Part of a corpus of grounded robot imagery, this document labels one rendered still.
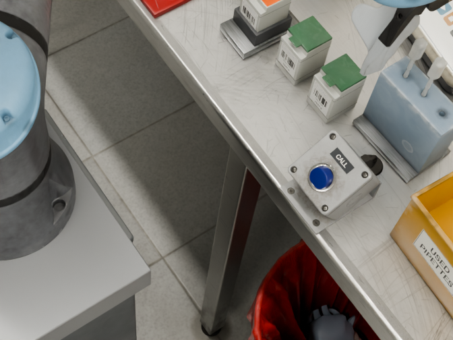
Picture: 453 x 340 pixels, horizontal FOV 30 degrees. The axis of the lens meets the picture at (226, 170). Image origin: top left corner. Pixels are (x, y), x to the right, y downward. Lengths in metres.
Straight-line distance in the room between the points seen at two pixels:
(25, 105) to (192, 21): 0.42
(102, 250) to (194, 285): 0.98
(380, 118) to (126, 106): 1.13
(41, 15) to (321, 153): 0.33
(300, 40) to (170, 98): 1.08
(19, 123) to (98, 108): 1.33
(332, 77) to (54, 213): 0.35
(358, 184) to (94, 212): 0.28
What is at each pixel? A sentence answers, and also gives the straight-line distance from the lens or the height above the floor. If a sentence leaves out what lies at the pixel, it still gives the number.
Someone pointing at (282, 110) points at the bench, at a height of 0.88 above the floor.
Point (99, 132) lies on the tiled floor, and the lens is 2.02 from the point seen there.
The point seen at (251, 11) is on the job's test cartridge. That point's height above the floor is 0.93.
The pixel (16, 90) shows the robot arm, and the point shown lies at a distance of 0.73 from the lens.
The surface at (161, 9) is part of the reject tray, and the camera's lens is 1.10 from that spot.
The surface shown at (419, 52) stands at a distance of 0.93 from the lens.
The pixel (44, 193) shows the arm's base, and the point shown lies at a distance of 0.85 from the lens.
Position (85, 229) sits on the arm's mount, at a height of 0.92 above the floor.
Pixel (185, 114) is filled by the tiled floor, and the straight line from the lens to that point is 2.05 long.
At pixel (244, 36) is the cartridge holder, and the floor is 0.89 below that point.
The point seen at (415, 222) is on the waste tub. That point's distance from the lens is 0.92.
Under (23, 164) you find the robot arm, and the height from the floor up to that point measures 1.06.
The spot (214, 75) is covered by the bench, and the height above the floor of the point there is 0.87.
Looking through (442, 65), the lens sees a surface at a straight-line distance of 0.91.
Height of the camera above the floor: 1.74
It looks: 62 degrees down
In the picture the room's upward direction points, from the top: 10 degrees clockwise
